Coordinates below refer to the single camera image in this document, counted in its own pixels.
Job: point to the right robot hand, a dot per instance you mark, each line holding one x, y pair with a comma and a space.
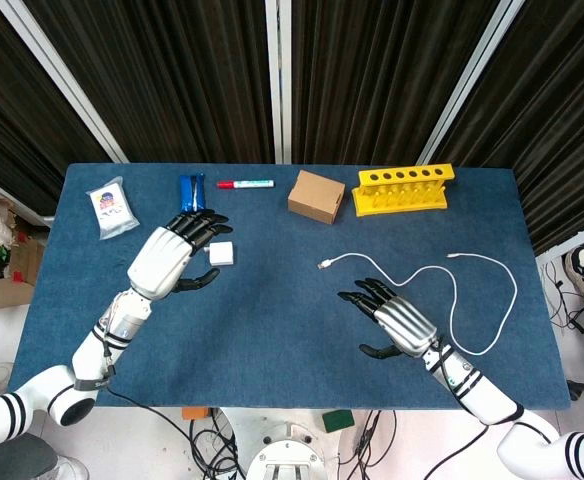
407, 320

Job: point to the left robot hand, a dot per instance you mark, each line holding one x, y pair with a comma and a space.
159, 260

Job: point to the white charger cube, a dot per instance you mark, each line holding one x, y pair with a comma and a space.
221, 254

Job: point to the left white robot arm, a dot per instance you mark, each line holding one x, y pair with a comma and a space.
89, 352

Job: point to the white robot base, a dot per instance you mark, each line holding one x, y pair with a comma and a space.
284, 457

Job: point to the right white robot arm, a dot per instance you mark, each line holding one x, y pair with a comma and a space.
477, 387

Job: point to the blue snack packet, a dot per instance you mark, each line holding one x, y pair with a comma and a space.
192, 192

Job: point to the yellow test tube rack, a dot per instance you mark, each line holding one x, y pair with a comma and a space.
397, 208

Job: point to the red capped white marker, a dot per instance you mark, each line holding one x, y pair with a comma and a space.
252, 184

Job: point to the green block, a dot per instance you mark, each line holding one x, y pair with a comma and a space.
338, 421

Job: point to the blue table cloth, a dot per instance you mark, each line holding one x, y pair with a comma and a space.
272, 325

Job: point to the small cardboard box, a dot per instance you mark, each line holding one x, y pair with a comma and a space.
314, 197

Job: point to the orange clamp block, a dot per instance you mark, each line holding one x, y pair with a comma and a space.
194, 413

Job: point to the large floor cardboard box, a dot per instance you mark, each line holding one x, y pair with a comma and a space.
2, 292

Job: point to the grey trouser leg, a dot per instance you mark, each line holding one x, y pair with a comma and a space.
7, 457

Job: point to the white low frame bar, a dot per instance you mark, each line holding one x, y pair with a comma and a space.
17, 200
572, 240

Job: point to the white slanted frame bar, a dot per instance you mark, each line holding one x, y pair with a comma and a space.
469, 80
63, 80

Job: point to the white upright frame post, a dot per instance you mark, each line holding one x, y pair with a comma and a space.
272, 75

